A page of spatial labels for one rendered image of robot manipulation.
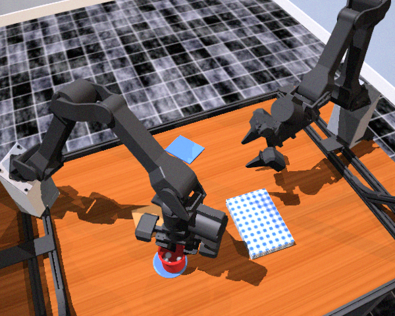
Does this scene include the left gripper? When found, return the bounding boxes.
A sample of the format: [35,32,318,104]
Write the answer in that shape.
[135,213,222,259]

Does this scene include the red cup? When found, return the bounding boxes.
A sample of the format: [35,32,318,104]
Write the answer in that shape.
[158,244,186,273]

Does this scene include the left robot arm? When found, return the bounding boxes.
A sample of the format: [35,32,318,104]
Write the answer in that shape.
[9,78,228,244]

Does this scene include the brown rectangular block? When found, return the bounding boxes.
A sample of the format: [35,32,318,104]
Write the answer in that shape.
[132,204,163,227]

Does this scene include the blue round disc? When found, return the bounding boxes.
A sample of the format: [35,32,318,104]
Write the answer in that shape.
[153,252,188,278]

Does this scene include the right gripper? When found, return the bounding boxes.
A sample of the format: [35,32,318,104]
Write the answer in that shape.
[241,108,297,172]

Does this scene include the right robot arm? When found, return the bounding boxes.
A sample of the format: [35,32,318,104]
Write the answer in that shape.
[249,0,391,141]

